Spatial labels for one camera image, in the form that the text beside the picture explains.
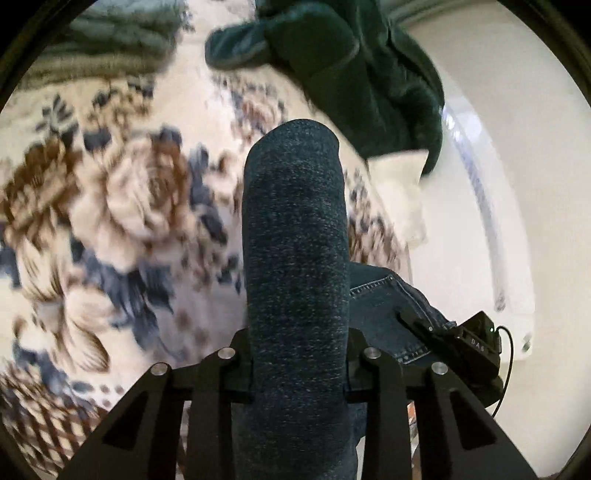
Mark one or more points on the brown checkered sheet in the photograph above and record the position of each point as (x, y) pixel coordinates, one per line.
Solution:
(41, 415)

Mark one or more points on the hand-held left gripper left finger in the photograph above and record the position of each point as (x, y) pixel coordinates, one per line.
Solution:
(217, 383)

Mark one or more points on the grey folded pants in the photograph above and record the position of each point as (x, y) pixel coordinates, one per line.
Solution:
(97, 64)

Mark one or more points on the dark blue denim pants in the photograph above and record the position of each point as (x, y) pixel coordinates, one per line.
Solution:
(295, 254)

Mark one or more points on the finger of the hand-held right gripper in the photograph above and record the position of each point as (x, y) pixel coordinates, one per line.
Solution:
(427, 328)

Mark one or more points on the floral bedsheet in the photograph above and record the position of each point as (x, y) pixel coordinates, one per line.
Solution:
(129, 207)

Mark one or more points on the white cloth piece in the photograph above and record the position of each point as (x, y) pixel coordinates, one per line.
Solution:
(399, 198)

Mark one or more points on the blue folded jeans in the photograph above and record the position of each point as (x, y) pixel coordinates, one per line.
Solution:
(129, 27)

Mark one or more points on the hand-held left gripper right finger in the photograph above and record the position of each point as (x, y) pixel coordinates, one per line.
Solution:
(383, 383)

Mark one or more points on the dark green plush blanket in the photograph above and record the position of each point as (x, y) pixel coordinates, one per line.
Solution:
(364, 60)

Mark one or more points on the white headboard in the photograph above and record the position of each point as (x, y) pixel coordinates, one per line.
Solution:
(489, 184)

